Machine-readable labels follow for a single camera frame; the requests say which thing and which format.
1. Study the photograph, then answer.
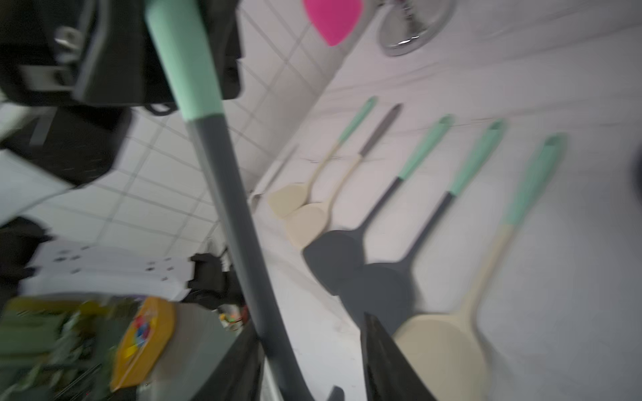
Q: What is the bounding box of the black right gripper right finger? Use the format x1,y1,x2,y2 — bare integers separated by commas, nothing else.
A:
360,313,436,401

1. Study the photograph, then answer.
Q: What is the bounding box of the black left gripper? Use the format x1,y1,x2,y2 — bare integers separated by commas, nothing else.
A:
1,1,242,108

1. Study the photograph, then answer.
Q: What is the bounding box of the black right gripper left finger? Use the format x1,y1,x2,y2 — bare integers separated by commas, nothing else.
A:
192,320,265,401

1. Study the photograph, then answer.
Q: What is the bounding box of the grey spatula mint handle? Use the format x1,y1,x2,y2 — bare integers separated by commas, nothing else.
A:
303,115,454,296
338,120,507,335

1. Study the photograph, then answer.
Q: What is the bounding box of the grey slotted turner mint handle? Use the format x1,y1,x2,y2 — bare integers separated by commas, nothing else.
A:
145,1,313,400

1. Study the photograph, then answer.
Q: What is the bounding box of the cream spatula grey handle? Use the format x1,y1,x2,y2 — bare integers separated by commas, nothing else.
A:
284,104,403,250

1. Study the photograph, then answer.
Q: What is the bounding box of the cream spatula mint handle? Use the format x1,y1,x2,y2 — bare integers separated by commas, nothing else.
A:
267,95,379,219

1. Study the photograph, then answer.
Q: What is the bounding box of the cream turner mint handle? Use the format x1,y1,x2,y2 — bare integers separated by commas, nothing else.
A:
390,132,570,401

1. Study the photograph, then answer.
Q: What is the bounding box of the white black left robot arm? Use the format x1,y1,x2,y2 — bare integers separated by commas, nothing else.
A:
1,1,242,211

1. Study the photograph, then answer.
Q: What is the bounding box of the chrome wine glass rack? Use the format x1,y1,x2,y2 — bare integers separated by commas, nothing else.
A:
378,0,456,57

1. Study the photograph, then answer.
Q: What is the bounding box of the dark grey utensil rack stand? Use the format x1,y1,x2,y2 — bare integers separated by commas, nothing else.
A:
631,149,642,202

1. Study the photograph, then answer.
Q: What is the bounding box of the yellow round object outside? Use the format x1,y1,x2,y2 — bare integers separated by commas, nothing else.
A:
110,297,176,392

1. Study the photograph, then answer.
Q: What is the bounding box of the pink plastic wine glass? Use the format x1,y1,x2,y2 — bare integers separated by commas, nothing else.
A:
303,0,364,47

